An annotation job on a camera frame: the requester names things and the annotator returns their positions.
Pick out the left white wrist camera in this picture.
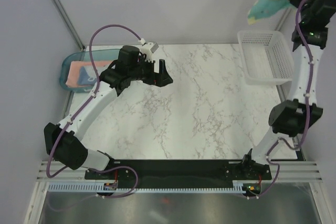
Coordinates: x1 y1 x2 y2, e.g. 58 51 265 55
140 42 159 62

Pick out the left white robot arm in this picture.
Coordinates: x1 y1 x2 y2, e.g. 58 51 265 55
44 42 173 179

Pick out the pink towel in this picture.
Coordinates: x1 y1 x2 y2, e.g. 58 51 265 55
65 60 113 88

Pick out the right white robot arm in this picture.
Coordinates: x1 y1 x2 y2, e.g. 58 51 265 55
238 0 335 179

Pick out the aluminium corner post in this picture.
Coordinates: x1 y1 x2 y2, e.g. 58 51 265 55
274 8 292 31
51 0 86 51

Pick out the aluminium extrusion rail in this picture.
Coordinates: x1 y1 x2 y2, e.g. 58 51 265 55
36 161 322 183

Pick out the blue cloth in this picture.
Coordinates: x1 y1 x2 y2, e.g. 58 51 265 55
77 66 97 86

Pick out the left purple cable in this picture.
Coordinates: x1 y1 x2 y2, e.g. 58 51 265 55
46 24 146 212

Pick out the right aluminium corner post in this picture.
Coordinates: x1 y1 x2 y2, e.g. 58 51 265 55
274 8 292 31

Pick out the left aluminium corner post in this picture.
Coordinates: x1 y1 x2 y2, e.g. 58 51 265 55
51 0 86 51

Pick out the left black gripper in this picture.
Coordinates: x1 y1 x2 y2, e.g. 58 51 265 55
129 56 172 88

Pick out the white perforated plastic basket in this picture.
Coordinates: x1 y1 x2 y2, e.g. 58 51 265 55
237 30 294 86

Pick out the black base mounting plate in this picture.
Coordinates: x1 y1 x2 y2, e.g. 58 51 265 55
85 159 272 188

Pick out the white slotted cable duct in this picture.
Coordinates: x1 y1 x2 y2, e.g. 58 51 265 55
48 182 256 194

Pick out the teal transparent plastic bin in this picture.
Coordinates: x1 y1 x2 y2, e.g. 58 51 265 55
59 49 119 93

